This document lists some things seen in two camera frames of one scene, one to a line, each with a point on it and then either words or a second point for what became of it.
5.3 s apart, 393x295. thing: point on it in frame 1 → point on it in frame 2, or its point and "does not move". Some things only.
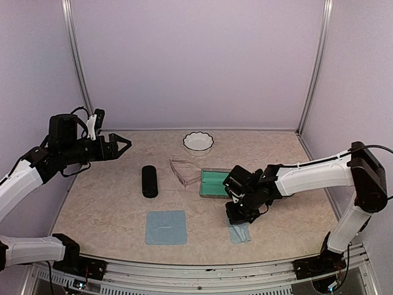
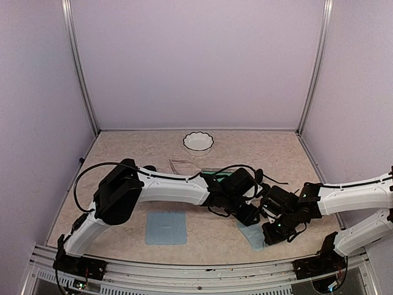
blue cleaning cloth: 239,232 → 254,233
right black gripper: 235,219 → 271,238
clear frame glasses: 185,171 does not move
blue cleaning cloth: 167,227 does not move
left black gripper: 111,152 → 248,219
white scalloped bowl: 198,144 does not move
